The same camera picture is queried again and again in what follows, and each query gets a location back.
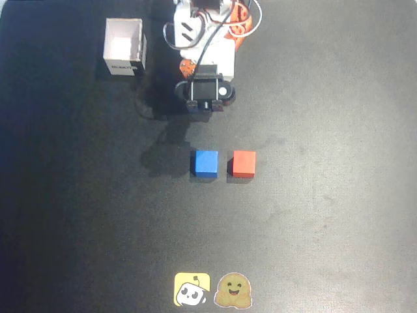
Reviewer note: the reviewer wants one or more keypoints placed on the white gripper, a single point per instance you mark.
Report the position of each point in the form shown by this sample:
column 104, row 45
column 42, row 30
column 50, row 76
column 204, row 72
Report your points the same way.
column 217, row 62

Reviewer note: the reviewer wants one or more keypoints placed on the white cardboard box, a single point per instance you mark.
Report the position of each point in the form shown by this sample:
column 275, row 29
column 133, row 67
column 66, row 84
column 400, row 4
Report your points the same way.
column 123, row 45

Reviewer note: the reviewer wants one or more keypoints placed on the black table mat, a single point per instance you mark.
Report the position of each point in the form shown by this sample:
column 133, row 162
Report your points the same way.
column 325, row 195

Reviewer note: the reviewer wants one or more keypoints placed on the hugging face emoji sticker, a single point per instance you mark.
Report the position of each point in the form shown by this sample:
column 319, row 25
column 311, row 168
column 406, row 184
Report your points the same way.
column 233, row 290

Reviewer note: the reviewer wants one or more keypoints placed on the red cube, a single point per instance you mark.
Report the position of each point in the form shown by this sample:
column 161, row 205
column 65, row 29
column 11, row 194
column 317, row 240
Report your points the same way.
column 244, row 163

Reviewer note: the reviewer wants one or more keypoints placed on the blue cube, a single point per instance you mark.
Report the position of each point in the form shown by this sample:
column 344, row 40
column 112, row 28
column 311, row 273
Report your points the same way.
column 206, row 163

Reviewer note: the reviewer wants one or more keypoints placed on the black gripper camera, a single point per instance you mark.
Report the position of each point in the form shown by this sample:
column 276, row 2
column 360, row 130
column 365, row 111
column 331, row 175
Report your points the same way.
column 203, row 89

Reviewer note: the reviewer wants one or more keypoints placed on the yellow robot sticker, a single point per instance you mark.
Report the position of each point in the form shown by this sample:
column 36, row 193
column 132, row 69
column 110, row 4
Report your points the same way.
column 190, row 290

